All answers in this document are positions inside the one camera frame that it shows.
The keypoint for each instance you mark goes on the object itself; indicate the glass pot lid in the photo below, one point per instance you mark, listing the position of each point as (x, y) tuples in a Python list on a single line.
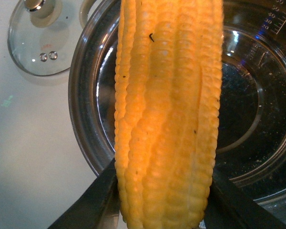
[(39, 39)]

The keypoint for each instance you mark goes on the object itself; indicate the yellow corn cob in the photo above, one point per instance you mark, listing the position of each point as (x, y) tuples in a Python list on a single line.
[(168, 79)]

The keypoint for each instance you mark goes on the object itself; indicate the pale green steel pot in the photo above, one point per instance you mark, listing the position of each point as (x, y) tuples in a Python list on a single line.
[(251, 147)]

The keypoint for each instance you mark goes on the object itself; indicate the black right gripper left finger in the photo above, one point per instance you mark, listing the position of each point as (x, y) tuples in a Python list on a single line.
[(97, 208)]

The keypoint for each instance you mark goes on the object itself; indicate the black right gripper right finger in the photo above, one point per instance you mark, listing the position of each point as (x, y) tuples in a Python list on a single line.
[(230, 208)]

